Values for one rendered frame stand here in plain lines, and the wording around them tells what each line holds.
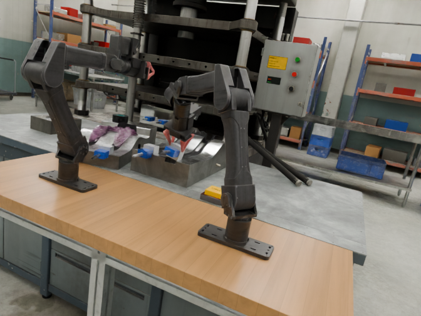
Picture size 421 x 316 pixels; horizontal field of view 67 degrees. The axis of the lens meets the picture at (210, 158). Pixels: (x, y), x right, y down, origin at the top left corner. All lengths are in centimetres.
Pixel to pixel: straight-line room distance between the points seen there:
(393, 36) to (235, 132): 710
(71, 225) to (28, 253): 105
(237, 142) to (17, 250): 146
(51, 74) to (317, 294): 86
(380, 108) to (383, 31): 155
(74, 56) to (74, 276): 107
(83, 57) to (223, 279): 75
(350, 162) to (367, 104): 306
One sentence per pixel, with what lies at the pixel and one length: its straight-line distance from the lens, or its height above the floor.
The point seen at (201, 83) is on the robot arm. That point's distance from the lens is 98.
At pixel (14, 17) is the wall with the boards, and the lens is 907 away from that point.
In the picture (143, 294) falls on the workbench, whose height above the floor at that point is 28.
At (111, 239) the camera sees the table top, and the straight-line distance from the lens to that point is 83.
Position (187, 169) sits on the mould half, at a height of 87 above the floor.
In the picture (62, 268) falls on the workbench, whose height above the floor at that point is 21.
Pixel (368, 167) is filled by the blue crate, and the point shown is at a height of 38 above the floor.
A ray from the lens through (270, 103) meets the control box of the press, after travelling 194.
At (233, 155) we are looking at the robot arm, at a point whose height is 103.
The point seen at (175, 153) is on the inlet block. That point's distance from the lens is 117.
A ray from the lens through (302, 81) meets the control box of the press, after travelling 191.
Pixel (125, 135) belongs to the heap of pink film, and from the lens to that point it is 147.
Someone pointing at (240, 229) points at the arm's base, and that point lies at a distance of 84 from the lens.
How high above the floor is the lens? 121
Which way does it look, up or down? 14 degrees down
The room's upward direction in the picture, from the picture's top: 10 degrees clockwise
